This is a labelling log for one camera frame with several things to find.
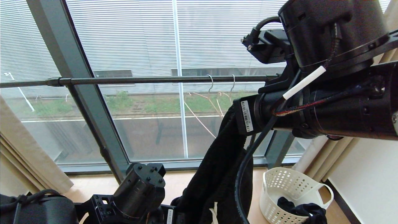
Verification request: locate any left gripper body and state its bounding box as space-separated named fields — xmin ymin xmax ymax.
xmin=155 ymin=205 xmax=184 ymax=224

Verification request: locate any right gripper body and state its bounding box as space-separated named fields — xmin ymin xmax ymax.
xmin=233 ymin=90 xmax=314 ymax=139

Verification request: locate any black garment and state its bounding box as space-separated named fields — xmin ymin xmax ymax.
xmin=171 ymin=104 xmax=254 ymax=224

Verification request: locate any pink clothes hanger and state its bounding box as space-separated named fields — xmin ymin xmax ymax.
xmin=218 ymin=74 xmax=236 ymax=106
xmin=183 ymin=75 xmax=224 ymax=139

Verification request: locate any white laundry basket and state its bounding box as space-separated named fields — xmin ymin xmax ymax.
xmin=260 ymin=167 xmax=334 ymax=224

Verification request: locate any black clothes rack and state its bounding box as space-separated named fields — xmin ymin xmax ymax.
xmin=0 ymin=74 xmax=280 ymax=184

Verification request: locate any beige curtain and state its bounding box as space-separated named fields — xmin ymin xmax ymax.
xmin=0 ymin=95 xmax=74 ymax=195
xmin=292 ymin=0 xmax=398 ymax=182

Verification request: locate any window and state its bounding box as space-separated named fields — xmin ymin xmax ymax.
xmin=0 ymin=0 xmax=391 ymax=173

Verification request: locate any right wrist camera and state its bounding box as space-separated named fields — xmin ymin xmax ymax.
xmin=242 ymin=27 xmax=299 ymax=94

